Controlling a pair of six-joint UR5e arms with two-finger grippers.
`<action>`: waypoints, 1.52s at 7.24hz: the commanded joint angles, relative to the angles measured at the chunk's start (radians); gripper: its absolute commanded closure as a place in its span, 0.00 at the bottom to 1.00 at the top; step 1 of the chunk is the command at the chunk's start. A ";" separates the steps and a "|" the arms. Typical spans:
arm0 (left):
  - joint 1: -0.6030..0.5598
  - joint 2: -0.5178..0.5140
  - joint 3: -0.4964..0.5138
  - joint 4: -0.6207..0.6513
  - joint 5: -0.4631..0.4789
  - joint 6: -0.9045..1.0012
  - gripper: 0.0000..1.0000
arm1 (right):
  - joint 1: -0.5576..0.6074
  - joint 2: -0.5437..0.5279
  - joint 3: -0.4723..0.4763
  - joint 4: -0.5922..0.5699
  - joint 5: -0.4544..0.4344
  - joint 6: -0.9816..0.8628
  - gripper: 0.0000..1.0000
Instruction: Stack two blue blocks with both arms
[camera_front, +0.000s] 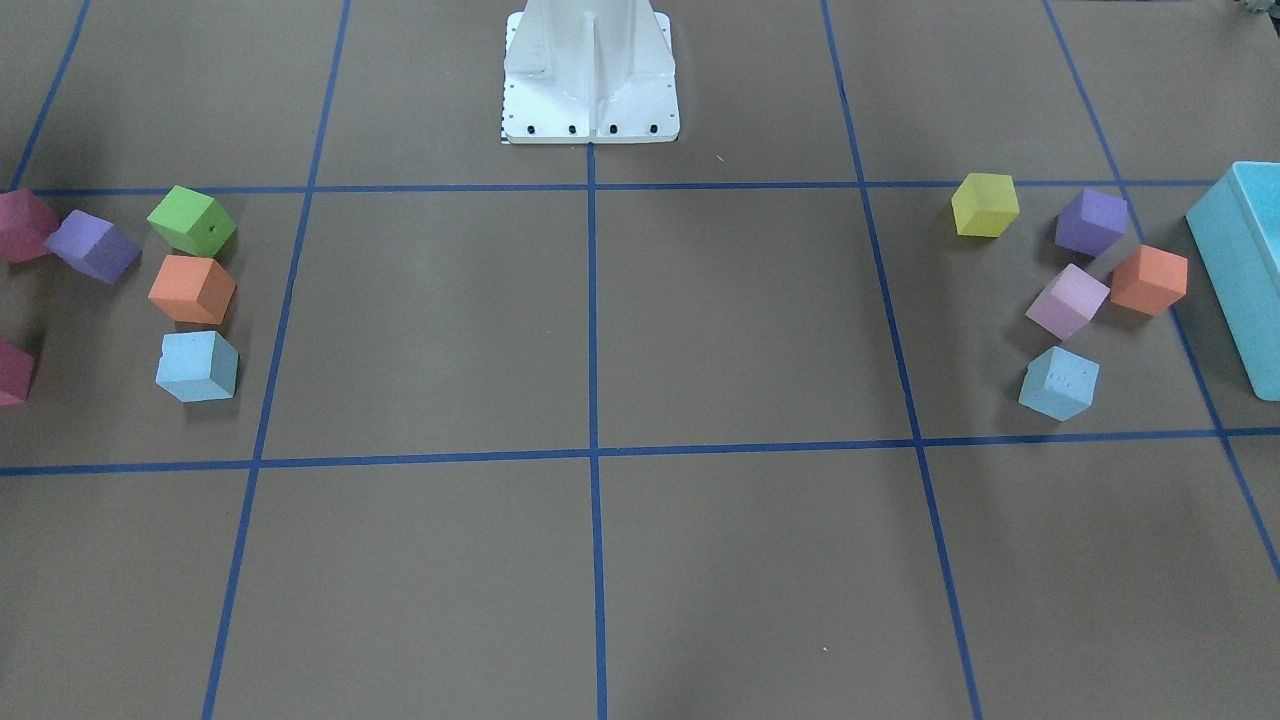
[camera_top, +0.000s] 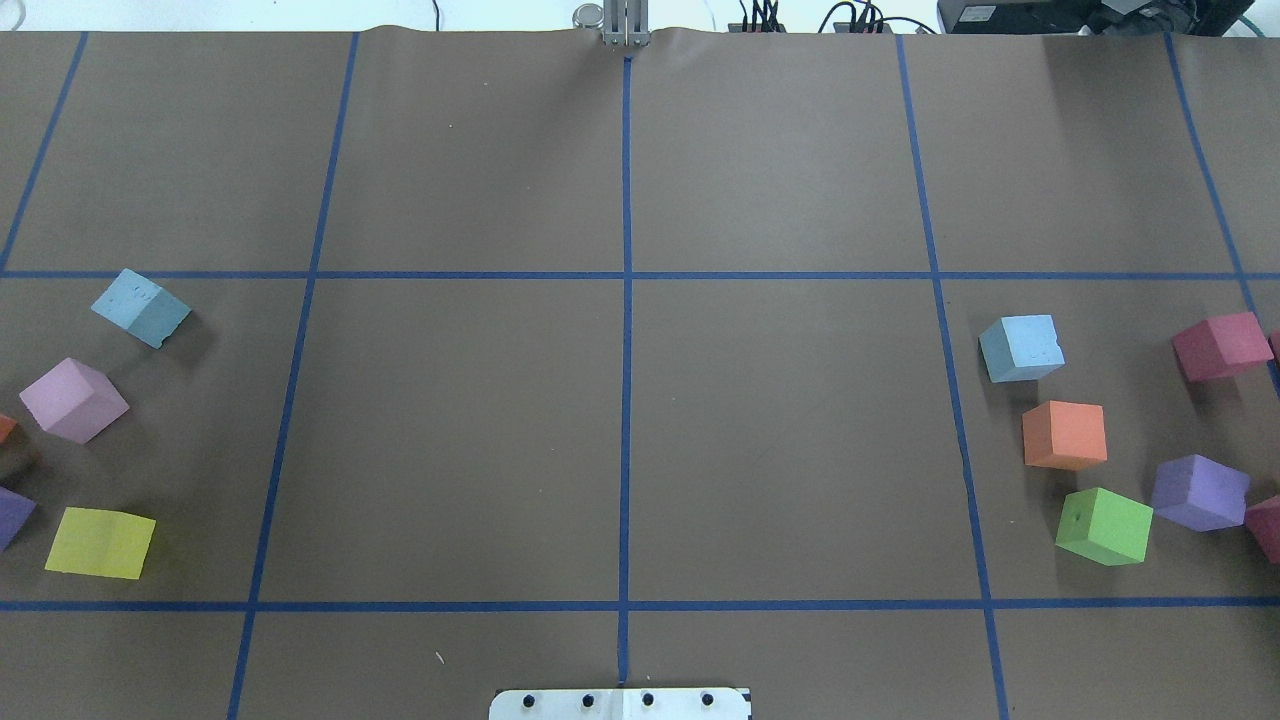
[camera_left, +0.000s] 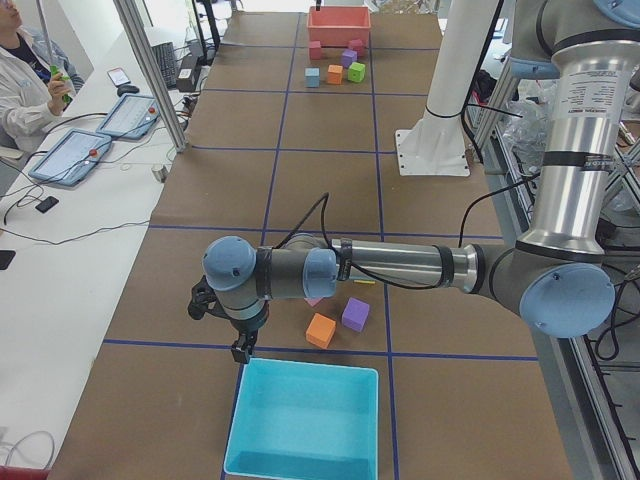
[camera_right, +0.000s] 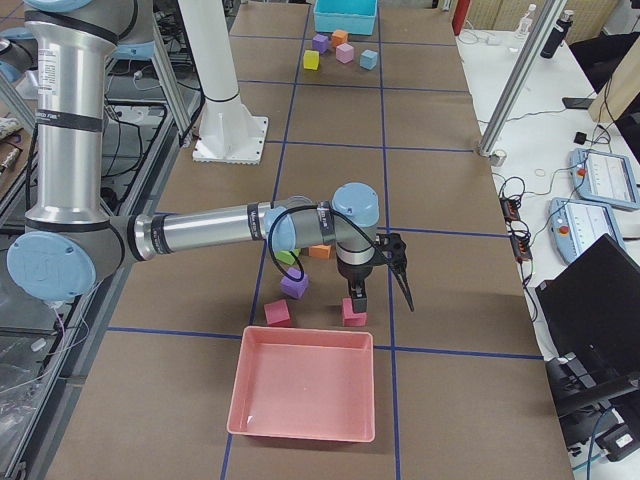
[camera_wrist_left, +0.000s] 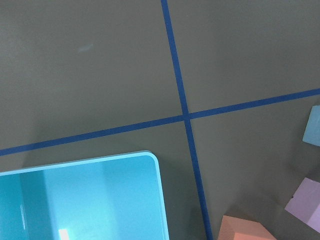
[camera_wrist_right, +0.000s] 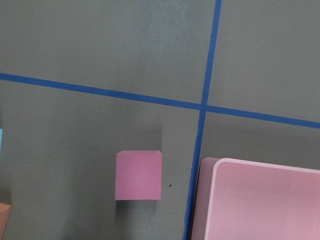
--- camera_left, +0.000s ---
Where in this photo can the light blue block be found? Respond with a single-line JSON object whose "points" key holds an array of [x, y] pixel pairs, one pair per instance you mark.
{"points": [[312, 77]]}

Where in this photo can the near orange foam block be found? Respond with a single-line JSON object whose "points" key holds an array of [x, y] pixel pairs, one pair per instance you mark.
{"points": [[320, 331]]}

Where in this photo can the orange foam block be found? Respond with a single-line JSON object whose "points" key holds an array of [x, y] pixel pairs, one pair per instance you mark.
{"points": [[334, 74], [320, 331]]}

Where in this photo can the near pink foam block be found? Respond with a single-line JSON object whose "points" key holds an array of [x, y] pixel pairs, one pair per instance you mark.
{"points": [[314, 302]]}

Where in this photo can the cyan plastic bin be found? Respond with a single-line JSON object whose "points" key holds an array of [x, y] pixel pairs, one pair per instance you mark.
{"points": [[297, 420]]}

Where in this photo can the near purple foam block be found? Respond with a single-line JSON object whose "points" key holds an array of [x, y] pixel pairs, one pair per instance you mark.
{"points": [[355, 314]]}

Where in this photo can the purple foam block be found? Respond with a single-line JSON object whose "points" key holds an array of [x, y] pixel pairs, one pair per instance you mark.
{"points": [[355, 314], [348, 56]]}

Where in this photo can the small metal cylinder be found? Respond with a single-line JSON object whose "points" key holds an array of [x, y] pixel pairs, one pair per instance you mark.
{"points": [[160, 172]]}

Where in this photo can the black smartphone on desk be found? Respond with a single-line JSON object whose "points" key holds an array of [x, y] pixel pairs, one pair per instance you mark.
{"points": [[46, 204]]}

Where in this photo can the near blue teach pendant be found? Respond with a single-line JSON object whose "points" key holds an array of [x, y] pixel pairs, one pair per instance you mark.
{"points": [[72, 158]]}

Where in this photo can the blue teach pendant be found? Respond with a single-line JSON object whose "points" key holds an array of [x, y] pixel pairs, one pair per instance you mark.
{"points": [[131, 118], [72, 158]]}

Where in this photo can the far blue teach pendant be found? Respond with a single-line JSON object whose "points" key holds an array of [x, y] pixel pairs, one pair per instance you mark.
{"points": [[131, 118]]}

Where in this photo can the black computer mouse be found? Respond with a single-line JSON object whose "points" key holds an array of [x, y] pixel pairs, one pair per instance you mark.
{"points": [[127, 89]]}

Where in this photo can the far orange foam block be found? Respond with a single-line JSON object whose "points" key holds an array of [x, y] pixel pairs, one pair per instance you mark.
{"points": [[334, 74]]}

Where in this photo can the far green foam block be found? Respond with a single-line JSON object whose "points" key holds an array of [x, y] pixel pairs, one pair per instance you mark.
{"points": [[356, 72]]}

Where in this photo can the black keyboard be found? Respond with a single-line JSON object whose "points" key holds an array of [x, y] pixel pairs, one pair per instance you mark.
{"points": [[165, 57]]}

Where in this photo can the far purple foam block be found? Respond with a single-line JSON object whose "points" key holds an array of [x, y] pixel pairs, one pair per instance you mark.
{"points": [[348, 56]]}

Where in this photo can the far red foam block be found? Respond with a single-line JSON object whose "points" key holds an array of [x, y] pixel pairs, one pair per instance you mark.
{"points": [[315, 50]]}

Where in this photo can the red plastic bin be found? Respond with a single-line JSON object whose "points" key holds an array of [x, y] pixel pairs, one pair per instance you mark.
{"points": [[336, 26]]}

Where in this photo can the person in white coat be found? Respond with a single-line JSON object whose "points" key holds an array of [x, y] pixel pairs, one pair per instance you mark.
{"points": [[38, 82]]}

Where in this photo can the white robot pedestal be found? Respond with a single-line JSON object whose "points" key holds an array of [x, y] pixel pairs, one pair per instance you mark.
{"points": [[435, 145]]}

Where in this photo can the aluminium frame post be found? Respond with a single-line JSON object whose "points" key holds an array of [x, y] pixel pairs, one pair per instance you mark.
{"points": [[134, 28]]}

